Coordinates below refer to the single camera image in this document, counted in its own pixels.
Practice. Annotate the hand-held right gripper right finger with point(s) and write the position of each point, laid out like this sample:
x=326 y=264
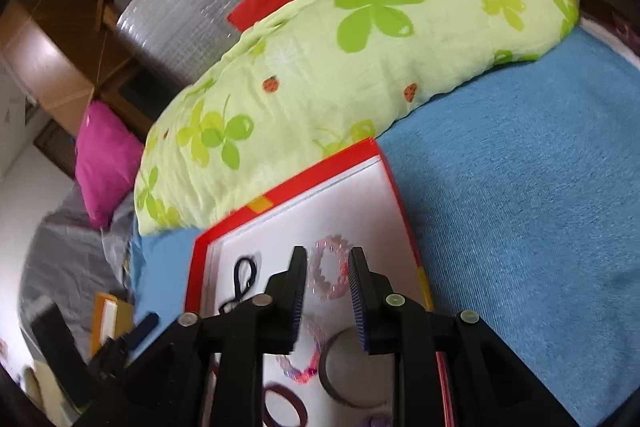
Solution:
x=359 y=307

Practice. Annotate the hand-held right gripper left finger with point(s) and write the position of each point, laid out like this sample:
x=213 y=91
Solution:
x=296 y=307

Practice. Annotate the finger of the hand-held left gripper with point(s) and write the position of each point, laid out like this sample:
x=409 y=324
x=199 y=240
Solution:
x=144 y=329

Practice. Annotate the red white box lid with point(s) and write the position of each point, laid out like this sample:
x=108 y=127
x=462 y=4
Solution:
x=300 y=217

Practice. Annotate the metal bangle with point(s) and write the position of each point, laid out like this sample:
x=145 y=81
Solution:
x=330 y=387

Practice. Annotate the grey cloth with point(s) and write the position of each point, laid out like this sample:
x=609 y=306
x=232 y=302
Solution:
x=70 y=257

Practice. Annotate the magenta cushion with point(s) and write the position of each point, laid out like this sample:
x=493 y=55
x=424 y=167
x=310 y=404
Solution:
x=105 y=162

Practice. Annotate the blue bedsheet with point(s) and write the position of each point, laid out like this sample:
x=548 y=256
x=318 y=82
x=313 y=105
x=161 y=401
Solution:
x=500 y=207

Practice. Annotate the green clover print pillow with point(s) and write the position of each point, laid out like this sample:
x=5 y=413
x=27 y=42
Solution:
x=350 y=82

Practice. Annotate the wooden table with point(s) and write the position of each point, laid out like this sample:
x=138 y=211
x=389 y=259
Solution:
x=45 y=57

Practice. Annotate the pink patterned cloth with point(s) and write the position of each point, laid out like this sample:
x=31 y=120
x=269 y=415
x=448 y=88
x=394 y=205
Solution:
x=615 y=42

